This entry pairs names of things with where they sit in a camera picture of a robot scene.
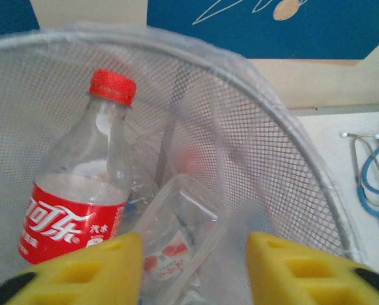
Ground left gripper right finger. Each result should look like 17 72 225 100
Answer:
246 231 379 305

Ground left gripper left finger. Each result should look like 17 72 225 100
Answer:
0 231 145 305

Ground red label cola bottle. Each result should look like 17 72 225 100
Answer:
17 69 138 266

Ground red white label water bottle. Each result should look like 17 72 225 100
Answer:
130 173 228 305

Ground translucent mesh waste bin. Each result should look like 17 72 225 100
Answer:
0 21 368 305

